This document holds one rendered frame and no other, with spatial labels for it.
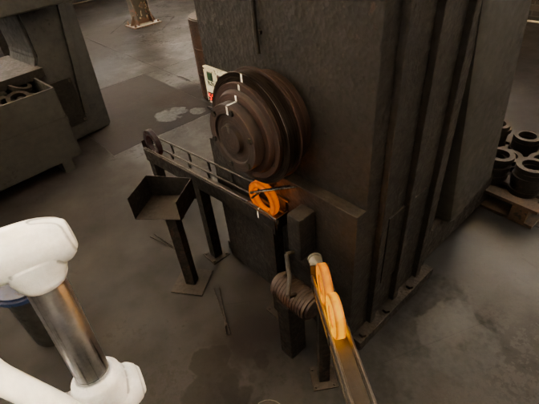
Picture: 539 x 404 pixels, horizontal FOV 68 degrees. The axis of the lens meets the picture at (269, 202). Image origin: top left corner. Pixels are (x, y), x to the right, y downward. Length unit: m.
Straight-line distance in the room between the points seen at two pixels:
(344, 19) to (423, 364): 1.61
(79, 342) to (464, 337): 1.80
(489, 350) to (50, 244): 1.99
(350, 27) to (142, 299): 1.91
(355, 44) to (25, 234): 1.04
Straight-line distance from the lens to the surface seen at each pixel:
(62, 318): 1.24
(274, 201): 1.75
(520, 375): 2.33
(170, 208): 2.13
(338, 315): 1.34
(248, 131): 1.45
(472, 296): 2.53
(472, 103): 2.01
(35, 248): 1.10
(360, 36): 1.29
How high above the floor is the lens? 1.87
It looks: 38 degrees down
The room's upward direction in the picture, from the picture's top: 6 degrees counter-clockwise
